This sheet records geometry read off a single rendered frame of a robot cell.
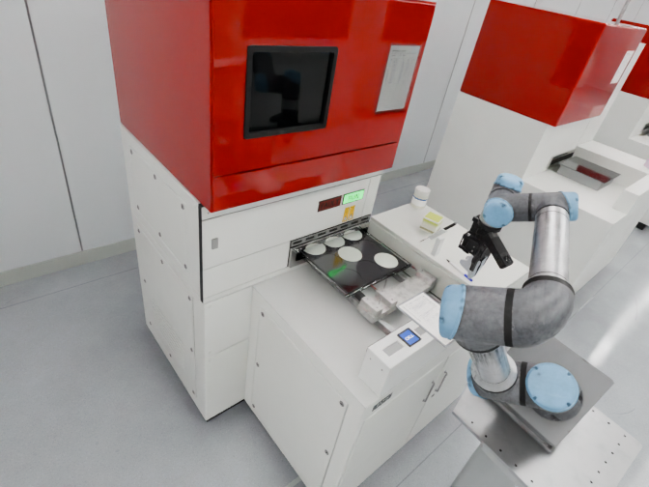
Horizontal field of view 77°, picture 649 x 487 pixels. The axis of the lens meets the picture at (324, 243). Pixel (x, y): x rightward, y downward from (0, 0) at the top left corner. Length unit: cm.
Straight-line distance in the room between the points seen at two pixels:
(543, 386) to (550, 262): 39
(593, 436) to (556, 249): 77
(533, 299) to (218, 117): 83
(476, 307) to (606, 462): 83
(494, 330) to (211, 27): 88
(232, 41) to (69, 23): 156
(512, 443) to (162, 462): 143
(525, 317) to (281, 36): 86
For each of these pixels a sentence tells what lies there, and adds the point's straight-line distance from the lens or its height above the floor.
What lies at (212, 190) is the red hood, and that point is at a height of 130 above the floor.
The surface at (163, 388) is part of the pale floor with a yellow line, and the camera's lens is 233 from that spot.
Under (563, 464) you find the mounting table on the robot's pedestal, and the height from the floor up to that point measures 82.
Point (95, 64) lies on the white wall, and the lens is 262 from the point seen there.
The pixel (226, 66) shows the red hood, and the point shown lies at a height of 163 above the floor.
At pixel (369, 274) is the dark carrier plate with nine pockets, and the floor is 90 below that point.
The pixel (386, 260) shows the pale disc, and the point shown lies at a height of 90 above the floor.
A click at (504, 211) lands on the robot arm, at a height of 143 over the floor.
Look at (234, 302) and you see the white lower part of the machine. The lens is 161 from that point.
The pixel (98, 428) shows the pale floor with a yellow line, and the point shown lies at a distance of 227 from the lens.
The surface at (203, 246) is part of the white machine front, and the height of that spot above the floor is 107.
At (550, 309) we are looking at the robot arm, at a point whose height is 142.
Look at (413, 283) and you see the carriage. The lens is 168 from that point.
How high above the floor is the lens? 189
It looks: 35 degrees down
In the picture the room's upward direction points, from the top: 11 degrees clockwise
